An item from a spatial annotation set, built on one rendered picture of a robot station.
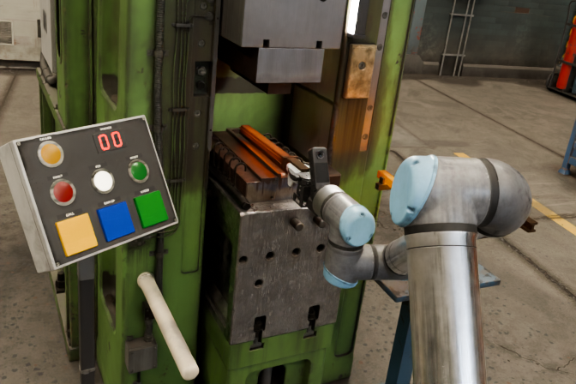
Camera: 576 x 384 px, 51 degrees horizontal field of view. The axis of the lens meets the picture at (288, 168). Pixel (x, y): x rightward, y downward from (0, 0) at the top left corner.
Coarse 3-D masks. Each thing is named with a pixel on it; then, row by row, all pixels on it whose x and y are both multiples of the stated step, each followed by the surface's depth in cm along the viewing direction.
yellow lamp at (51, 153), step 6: (48, 144) 129; (42, 150) 128; (48, 150) 128; (54, 150) 130; (42, 156) 127; (48, 156) 128; (54, 156) 129; (60, 156) 130; (48, 162) 128; (54, 162) 129
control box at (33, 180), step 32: (96, 128) 138; (128, 128) 145; (32, 160) 126; (64, 160) 131; (96, 160) 137; (128, 160) 143; (32, 192) 125; (96, 192) 135; (128, 192) 141; (160, 192) 148; (32, 224) 126; (96, 224) 134; (160, 224) 146; (64, 256) 127
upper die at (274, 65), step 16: (224, 48) 181; (240, 48) 170; (256, 48) 160; (272, 48) 161; (288, 48) 163; (240, 64) 171; (256, 64) 161; (272, 64) 162; (288, 64) 165; (304, 64) 167; (320, 64) 169; (256, 80) 162; (272, 80) 164; (288, 80) 166; (304, 80) 169; (320, 80) 171
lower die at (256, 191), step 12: (216, 132) 208; (228, 132) 209; (228, 144) 198; (240, 144) 200; (216, 156) 193; (228, 156) 191; (240, 156) 189; (252, 156) 190; (240, 168) 183; (252, 168) 181; (264, 168) 182; (240, 180) 177; (252, 180) 175; (264, 180) 175; (276, 180) 177; (252, 192) 175; (264, 192) 177; (276, 192) 179; (288, 192) 181
